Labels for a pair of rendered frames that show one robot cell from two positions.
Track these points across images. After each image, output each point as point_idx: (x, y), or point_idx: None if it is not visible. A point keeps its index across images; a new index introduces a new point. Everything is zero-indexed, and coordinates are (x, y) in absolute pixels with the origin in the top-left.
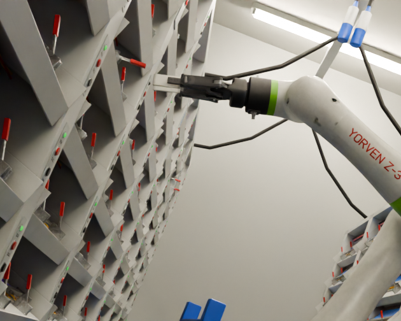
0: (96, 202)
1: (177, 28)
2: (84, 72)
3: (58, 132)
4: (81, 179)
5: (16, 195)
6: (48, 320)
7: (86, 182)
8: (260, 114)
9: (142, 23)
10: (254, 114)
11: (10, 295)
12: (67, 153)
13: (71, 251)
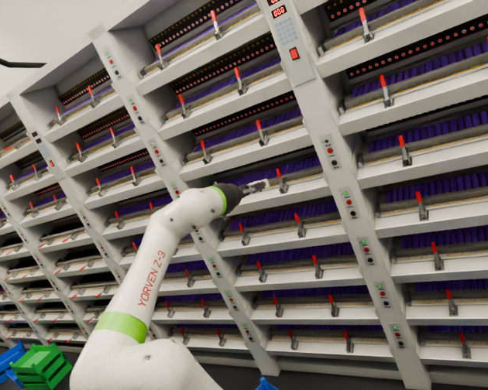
0: (362, 241)
1: (331, 59)
2: (193, 239)
3: (205, 261)
4: (293, 247)
5: (206, 288)
6: (446, 315)
7: (310, 243)
8: (223, 214)
9: (230, 165)
10: (223, 217)
11: (346, 301)
12: (242, 254)
13: (367, 275)
